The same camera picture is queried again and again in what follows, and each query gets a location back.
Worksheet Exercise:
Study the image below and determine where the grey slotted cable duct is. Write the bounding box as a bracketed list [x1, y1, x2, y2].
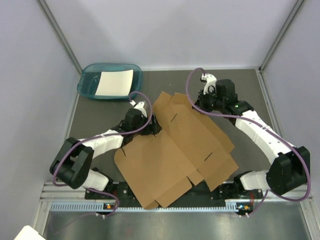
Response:
[50, 201, 252, 213]

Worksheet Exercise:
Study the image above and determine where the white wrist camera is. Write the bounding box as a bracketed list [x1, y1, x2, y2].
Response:
[129, 100, 148, 112]
[200, 73, 217, 95]

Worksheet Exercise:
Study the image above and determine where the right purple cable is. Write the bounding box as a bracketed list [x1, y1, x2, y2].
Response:
[186, 67, 312, 218]

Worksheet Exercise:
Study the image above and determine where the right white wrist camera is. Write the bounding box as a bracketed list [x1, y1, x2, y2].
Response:
[200, 73, 217, 95]

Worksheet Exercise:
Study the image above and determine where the white box corner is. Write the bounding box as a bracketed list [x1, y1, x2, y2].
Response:
[14, 225, 45, 240]

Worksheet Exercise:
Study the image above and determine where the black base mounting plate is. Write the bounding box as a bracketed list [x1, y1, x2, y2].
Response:
[84, 181, 263, 202]

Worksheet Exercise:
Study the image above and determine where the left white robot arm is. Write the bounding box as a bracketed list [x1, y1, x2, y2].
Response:
[49, 108, 162, 199]

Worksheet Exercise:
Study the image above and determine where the white paper sheet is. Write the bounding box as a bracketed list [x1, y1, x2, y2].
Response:
[95, 69, 134, 97]

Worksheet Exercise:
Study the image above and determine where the brown cardboard box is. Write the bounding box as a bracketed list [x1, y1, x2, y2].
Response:
[114, 92, 238, 210]

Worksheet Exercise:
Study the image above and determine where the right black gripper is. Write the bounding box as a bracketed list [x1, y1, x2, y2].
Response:
[192, 87, 225, 115]

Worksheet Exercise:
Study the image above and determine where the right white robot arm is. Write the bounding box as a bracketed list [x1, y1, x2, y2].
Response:
[195, 73, 310, 198]

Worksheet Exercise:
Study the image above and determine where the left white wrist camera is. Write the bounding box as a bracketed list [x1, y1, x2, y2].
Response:
[129, 100, 148, 112]

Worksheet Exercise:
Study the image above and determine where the aluminium frame rail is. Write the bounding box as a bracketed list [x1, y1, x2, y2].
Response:
[40, 182, 307, 202]

